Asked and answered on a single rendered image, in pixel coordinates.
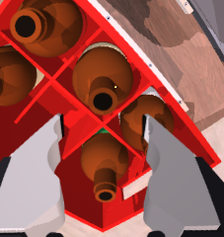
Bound grey square tray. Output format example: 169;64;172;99
187;0;224;62

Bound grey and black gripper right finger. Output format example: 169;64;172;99
142;114;224;237

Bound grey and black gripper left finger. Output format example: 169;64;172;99
0;114;65;237

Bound red crate with dividers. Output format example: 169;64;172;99
0;0;221;232

